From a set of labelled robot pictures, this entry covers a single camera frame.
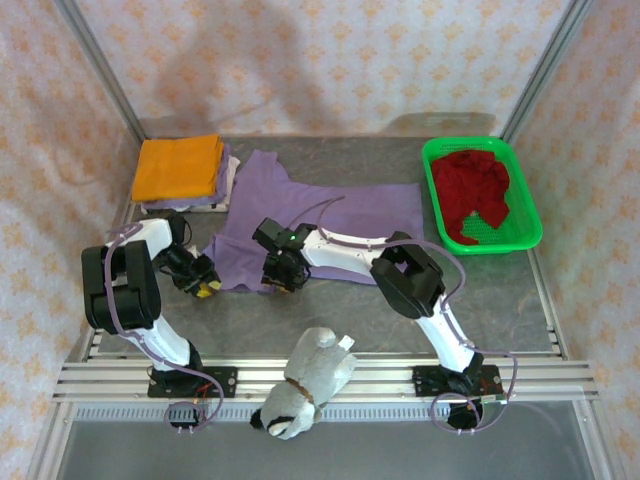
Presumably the purple t-shirt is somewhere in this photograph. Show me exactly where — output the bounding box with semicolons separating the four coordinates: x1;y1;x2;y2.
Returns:
202;148;426;294

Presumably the folded white t-shirt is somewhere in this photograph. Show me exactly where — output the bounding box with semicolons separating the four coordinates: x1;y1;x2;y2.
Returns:
189;169;236;215

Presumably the grey plush toy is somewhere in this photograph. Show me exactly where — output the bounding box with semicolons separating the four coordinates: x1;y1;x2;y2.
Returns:
249;326;359;441

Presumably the perforated metal strip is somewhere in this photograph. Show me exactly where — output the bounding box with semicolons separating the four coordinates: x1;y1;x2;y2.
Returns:
74;403;581;422

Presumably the red t-shirt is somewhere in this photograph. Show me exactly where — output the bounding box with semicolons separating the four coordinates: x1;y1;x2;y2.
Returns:
430;148;512;247

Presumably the green plastic basket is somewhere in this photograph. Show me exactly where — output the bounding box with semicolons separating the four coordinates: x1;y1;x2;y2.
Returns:
421;135;545;256

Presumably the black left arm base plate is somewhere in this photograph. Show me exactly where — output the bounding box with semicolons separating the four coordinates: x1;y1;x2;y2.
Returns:
147;366;238;400

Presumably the aluminium front rail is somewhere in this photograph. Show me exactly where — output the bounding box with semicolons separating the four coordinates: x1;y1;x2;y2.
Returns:
52;355;601;403

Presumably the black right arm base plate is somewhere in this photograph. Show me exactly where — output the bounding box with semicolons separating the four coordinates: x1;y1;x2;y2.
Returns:
410;364;503;400

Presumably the aluminium frame post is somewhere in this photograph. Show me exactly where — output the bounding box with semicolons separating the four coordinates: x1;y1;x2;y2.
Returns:
53;0;149;144
499;0;594;144

